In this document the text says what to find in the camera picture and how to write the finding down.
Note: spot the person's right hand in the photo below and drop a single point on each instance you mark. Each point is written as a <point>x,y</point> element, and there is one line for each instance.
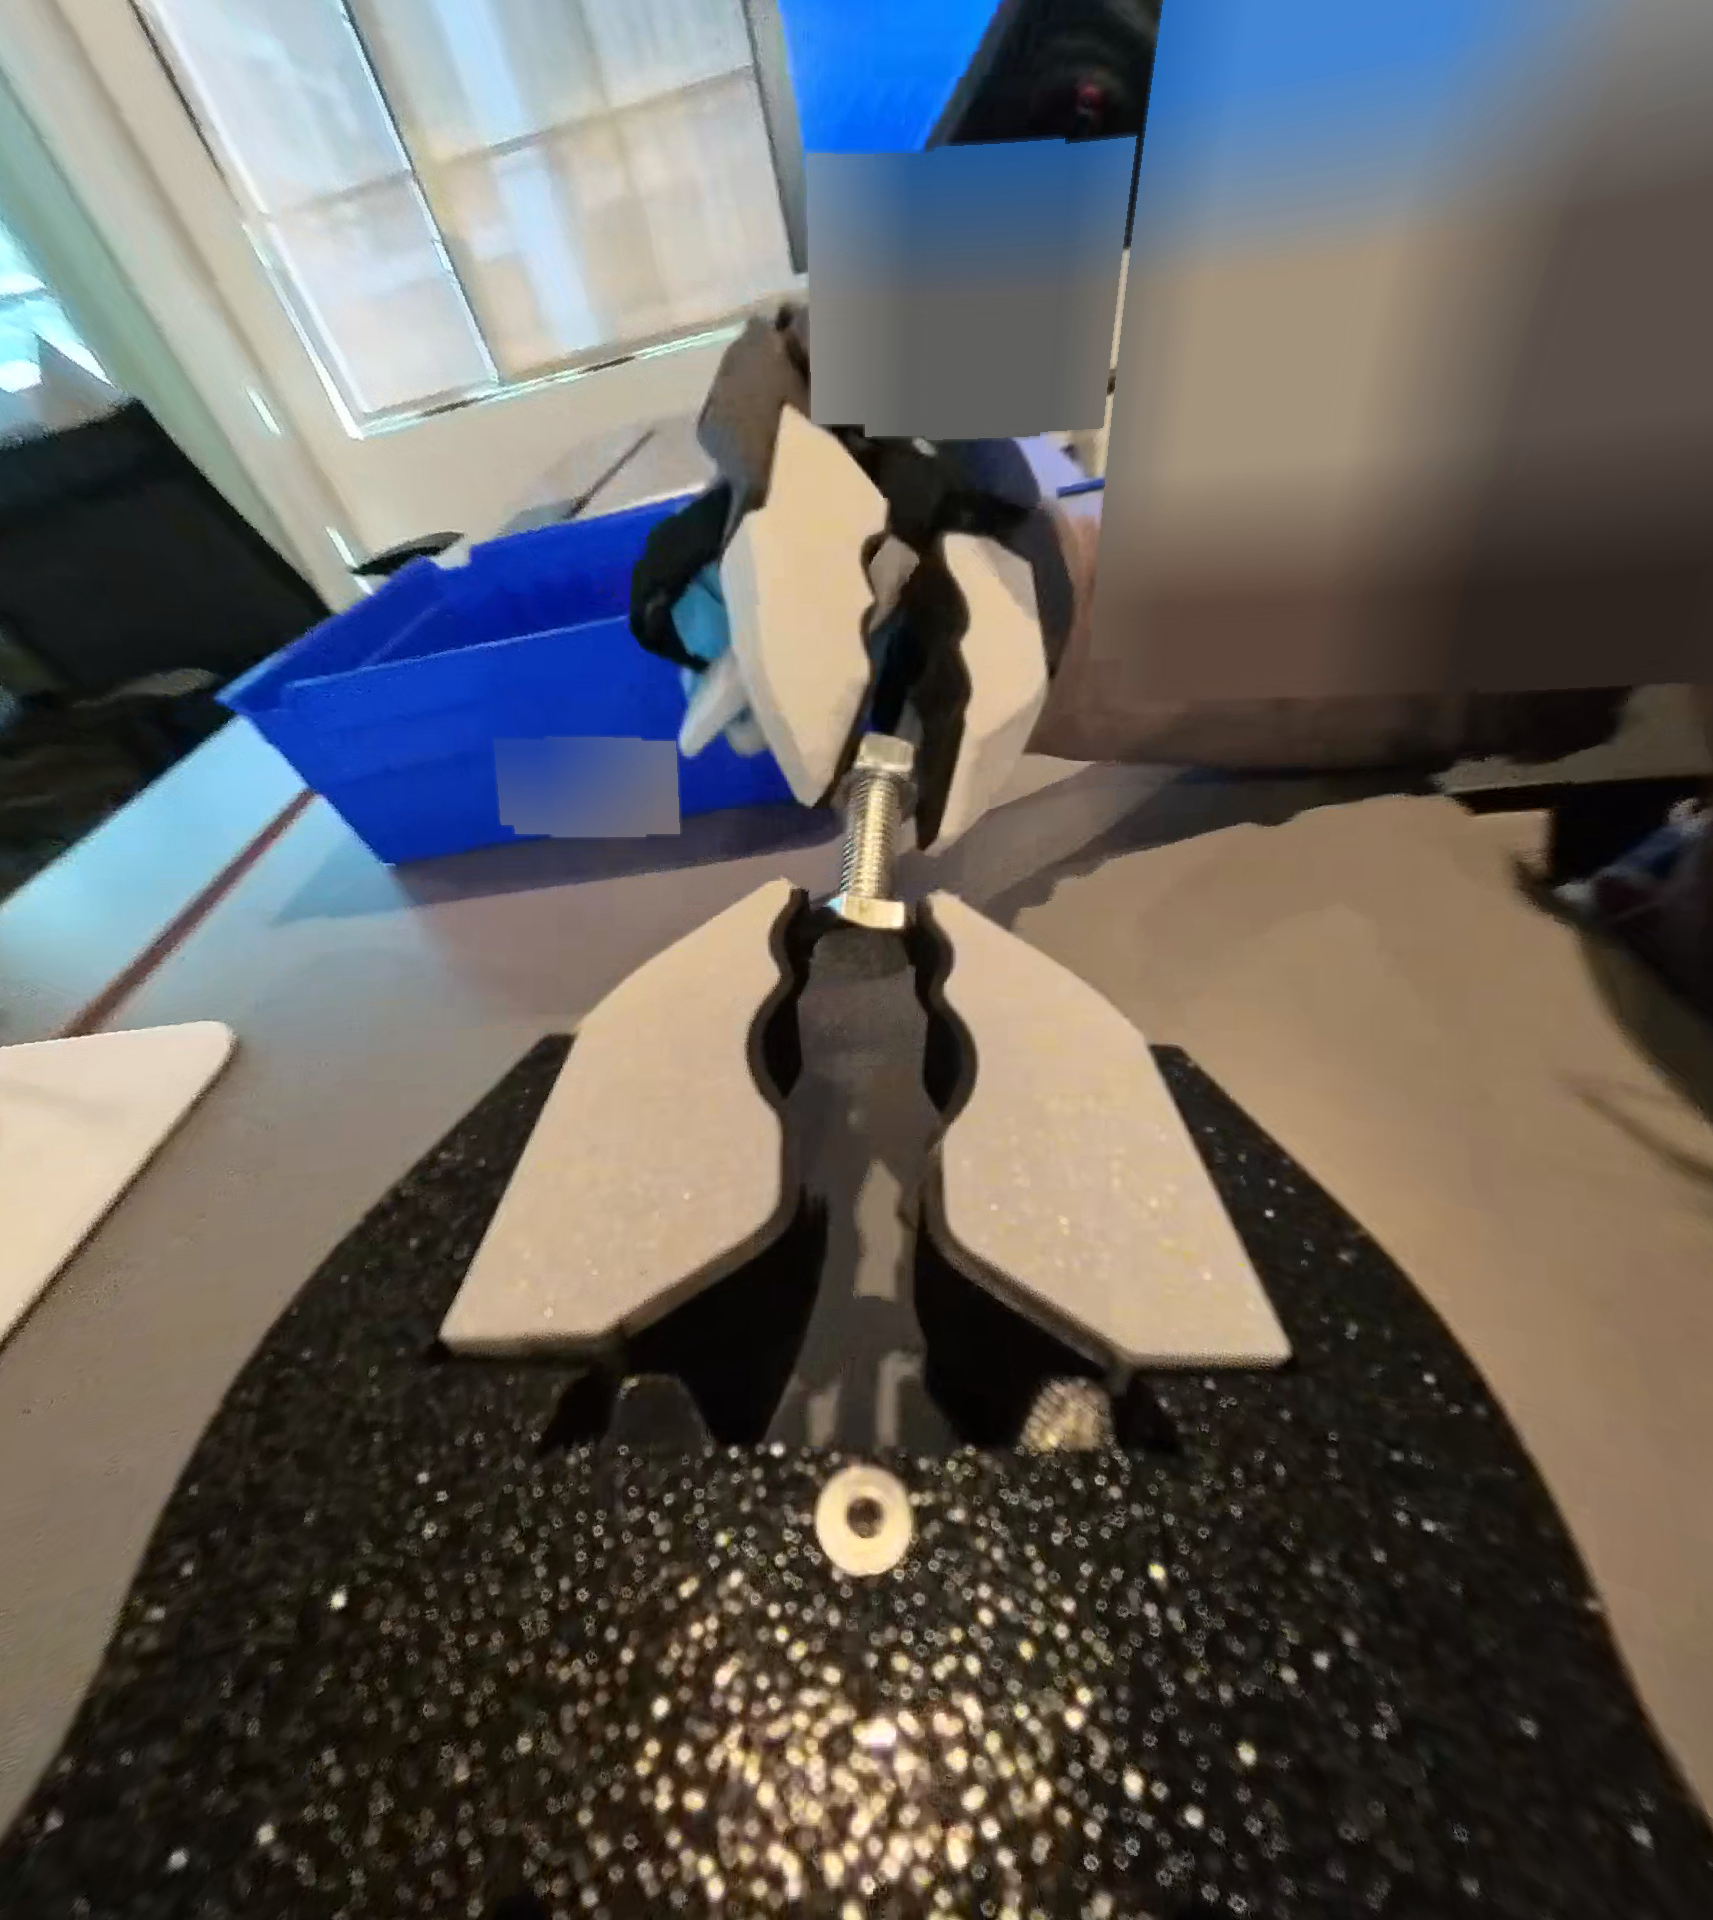
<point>703,623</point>

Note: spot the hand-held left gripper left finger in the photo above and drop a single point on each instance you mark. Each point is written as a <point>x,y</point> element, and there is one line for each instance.
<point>632,1185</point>

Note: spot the steel hex bolt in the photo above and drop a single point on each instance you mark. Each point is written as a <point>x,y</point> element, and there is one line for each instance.
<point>872,841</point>

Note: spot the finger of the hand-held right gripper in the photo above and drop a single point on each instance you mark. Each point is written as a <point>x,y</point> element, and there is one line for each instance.
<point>797,601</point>
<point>999,675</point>

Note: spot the white framed window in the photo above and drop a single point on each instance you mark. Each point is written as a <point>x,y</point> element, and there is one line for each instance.
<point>570,180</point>

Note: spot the blue plastic bin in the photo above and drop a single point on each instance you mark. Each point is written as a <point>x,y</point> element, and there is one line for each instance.
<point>390,721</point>

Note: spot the steel hex nut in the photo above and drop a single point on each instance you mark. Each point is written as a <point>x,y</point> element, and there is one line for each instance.
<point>879,755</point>

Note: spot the instruction sheet on wooden stand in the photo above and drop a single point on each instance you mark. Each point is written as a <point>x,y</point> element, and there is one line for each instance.
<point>46,1171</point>

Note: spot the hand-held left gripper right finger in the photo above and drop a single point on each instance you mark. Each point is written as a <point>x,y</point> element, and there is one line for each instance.
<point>1098,1201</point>

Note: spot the black office chair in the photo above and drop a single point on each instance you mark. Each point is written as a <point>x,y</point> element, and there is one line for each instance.
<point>90,555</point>

